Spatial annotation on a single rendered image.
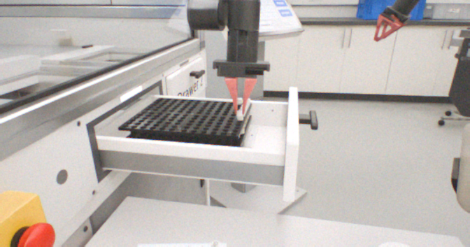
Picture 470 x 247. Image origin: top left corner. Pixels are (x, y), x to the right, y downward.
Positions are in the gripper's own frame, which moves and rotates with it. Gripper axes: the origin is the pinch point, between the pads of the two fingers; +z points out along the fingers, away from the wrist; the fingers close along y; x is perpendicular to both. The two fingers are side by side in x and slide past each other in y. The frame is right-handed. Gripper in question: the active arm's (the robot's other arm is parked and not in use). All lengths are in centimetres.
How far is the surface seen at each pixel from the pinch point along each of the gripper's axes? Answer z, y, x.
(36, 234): 7.0, 19.6, 29.8
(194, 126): 2.7, 8.0, 4.0
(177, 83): -0.7, 17.9, -23.5
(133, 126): 3.3, 19.4, 4.2
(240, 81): 8, 2, -96
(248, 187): 74, -5, -105
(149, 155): 6.5, 14.6, 9.7
